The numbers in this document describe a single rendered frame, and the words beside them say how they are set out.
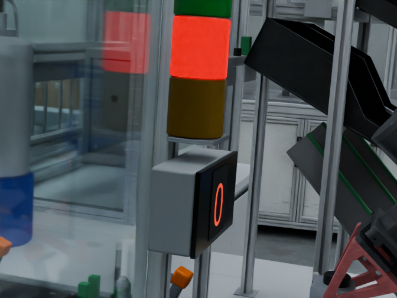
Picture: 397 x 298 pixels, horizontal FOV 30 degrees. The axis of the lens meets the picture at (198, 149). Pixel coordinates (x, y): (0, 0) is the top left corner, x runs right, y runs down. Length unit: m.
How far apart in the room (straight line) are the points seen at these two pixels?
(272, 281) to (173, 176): 0.95
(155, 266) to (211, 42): 0.20
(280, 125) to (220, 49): 4.27
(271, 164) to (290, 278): 3.40
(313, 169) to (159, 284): 0.44
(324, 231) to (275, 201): 3.94
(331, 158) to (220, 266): 0.62
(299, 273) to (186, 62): 1.02
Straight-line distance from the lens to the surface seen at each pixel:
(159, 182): 0.59
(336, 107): 1.00
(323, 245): 1.04
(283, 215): 4.96
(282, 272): 1.57
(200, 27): 0.61
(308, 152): 1.05
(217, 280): 1.49
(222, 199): 0.65
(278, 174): 4.93
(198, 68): 0.61
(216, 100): 0.62
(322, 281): 0.84
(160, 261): 0.66
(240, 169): 2.65
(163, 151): 0.63
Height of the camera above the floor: 1.35
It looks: 9 degrees down
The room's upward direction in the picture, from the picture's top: 4 degrees clockwise
